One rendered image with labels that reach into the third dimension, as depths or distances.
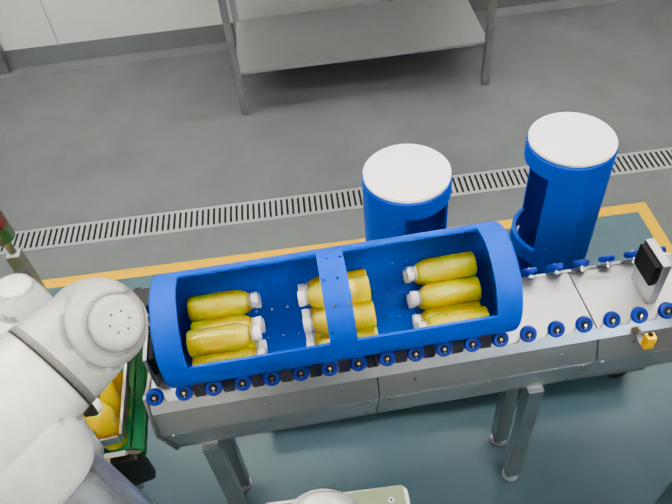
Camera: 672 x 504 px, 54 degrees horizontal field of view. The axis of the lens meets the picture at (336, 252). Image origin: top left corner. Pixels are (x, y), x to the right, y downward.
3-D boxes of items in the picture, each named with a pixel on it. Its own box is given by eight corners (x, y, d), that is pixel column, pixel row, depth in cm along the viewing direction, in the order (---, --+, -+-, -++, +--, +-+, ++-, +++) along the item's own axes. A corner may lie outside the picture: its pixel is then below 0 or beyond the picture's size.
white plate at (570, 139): (580, 102, 226) (580, 105, 227) (511, 127, 220) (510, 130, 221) (637, 147, 208) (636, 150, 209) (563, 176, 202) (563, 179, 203)
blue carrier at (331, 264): (514, 351, 173) (532, 285, 151) (177, 409, 169) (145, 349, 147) (482, 267, 191) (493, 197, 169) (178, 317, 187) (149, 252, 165)
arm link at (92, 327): (81, 256, 91) (0, 328, 85) (116, 246, 76) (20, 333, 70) (146, 324, 95) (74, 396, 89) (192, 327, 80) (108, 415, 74)
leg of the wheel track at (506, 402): (507, 445, 255) (530, 353, 208) (492, 448, 254) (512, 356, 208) (502, 431, 259) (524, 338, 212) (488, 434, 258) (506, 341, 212)
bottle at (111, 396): (122, 399, 177) (102, 366, 165) (134, 416, 173) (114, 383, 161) (100, 414, 174) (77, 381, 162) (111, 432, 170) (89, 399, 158)
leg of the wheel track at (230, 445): (252, 490, 250) (218, 406, 204) (237, 493, 250) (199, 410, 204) (251, 475, 254) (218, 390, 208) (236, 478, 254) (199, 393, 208)
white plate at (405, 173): (351, 193, 204) (351, 196, 205) (440, 208, 197) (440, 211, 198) (376, 137, 221) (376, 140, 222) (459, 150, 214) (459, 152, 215)
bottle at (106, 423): (98, 451, 167) (75, 419, 155) (106, 427, 171) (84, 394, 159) (124, 451, 166) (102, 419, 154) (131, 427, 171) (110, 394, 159)
